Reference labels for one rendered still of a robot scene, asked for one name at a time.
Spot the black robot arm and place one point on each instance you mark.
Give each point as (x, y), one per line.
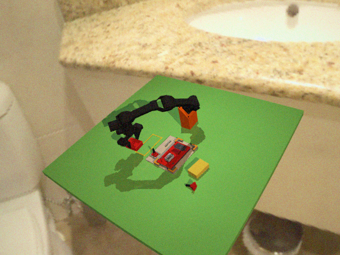
(124, 119)

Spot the yellow rectangular block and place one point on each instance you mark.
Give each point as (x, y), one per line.
(198, 168)

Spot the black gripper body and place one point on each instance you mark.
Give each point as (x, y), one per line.
(129, 132)

